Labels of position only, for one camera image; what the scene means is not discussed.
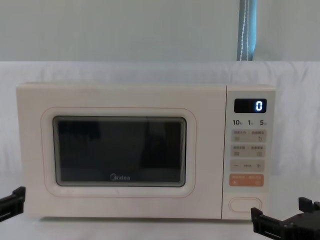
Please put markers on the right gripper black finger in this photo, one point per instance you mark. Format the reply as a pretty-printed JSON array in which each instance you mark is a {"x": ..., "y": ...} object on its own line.
[
  {"x": 258, "y": 221},
  {"x": 308, "y": 204}
]

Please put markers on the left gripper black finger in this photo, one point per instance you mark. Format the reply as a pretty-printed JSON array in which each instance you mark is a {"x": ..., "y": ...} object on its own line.
[{"x": 16, "y": 201}]

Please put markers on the cream microwave oven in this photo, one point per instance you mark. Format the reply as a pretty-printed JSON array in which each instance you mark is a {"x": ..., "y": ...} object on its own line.
[{"x": 120, "y": 97}]

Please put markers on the white curtain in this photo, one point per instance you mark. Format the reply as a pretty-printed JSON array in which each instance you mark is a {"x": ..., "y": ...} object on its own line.
[{"x": 112, "y": 30}]

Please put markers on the grey striped post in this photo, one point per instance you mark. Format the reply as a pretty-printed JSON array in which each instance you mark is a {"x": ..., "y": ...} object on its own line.
[{"x": 246, "y": 30}]

